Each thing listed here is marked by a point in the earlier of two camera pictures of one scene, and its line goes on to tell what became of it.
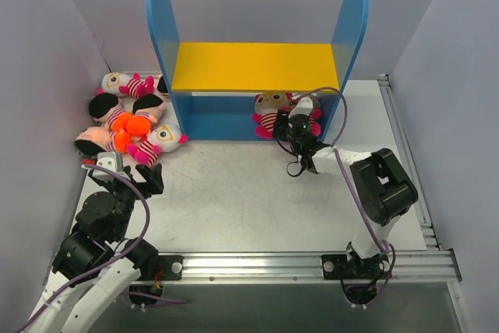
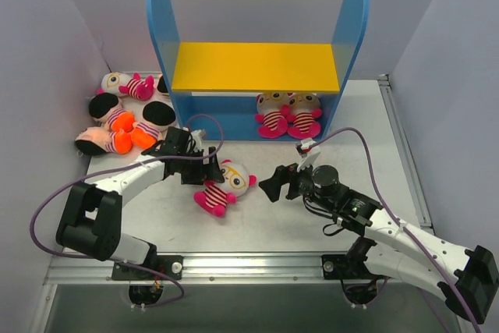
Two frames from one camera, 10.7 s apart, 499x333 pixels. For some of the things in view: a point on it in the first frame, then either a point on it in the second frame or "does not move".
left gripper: [127, 183] → [200, 169]
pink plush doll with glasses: [121, 84] does not move
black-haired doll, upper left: [107, 108] does not move
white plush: [316, 116] does not move
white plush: [161, 137] → [217, 195]
